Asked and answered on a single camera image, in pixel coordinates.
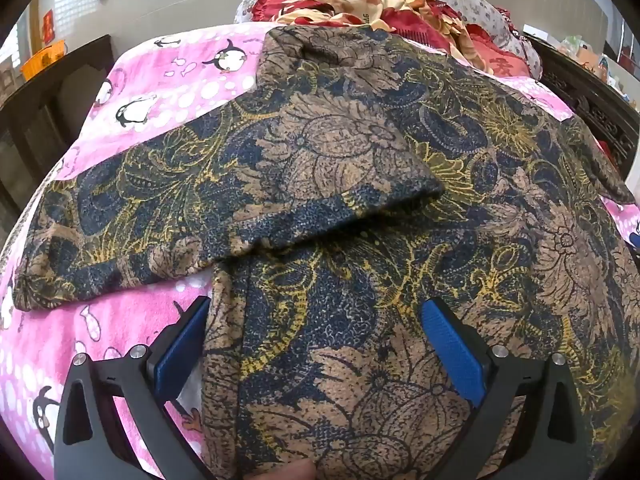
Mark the grey floral bedding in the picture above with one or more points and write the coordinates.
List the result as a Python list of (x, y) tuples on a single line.
[(470, 5)]

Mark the window with blinds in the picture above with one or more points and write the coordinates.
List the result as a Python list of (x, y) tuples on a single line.
[(70, 10)]

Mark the dark wooden cabinet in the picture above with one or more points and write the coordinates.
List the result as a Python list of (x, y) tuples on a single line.
[(50, 105)]

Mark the pink penguin print blanket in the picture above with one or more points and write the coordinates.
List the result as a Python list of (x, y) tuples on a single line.
[(165, 110)]

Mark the orange box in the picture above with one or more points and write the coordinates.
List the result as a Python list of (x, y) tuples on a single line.
[(42, 60)]

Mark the red paper decoration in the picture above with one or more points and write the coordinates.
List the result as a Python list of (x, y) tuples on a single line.
[(48, 27)]

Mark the brown floral patterned garment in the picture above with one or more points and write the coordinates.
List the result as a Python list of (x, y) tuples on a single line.
[(325, 160)]

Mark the red pillow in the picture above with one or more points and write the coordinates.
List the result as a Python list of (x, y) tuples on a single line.
[(500, 60)]

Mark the person's left hand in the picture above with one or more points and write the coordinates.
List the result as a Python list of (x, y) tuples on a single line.
[(290, 472)]

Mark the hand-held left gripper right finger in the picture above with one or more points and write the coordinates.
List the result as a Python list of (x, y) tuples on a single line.
[(452, 350)]

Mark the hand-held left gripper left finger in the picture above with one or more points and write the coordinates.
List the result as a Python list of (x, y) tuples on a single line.
[(172, 355)]

